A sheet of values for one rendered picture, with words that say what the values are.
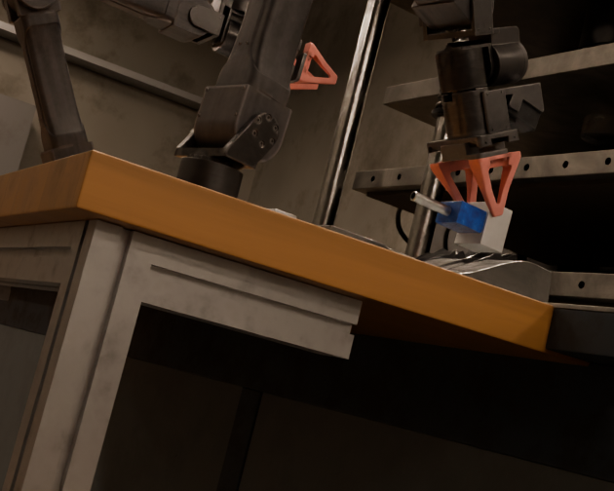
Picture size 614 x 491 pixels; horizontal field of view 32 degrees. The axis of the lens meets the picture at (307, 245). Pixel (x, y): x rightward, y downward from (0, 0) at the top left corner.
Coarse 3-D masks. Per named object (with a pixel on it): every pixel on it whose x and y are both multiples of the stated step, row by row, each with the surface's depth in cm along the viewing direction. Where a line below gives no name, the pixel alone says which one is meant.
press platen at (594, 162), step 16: (528, 160) 232; (544, 160) 228; (560, 160) 223; (576, 160) 219; (592, 160) 216; (608, 160) 213; (368, 176) 283; (384, 176) 276; (400, 176) 272; (416, 176) 265; (464, 176) 249; (496, 176) 239; (528, 176) 230; (544, 176) 226; (560, 176) 222; (576, 176) 219; (592, 176) 216; (608, 176) 213
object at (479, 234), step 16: (416, 192) 127; (432, 208) 129; (448, 208) 129; (464, 208) 129; (480, 208) 132; (448, 224) 130; (464, 224) 129; (480, 224) 130; (496, 224) 131; (464, 240) 132; (480, 240) 130; (496, 240) 131
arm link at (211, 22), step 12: (216, 0) 172; (228, 0) 171; (240, 0) 171; (192, 12) 166; (204, 12) 167; (216, 12) 168; (240, 12) 172; (204, 24) 167; (216, 24) 168; (204, 36) 172; (216, 36) 168
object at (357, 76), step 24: (384, 0) 293; (384, 24) 294; (360, 48) 292; (360, 72) 290; (360, 96) 289; (360, 120) 290; (336, 144) 288; (336, 168) 286; (336, 192) 286; (336, 216) 287
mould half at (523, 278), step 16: (368, 240) 137; (464, 272) 146; (480, 272) 146; (496, 272) 148; (512, 272) 149; (528, 272) 151; (544, 272) 152; (512, 288) 149; (528, 288) 151; (544, 288) 152
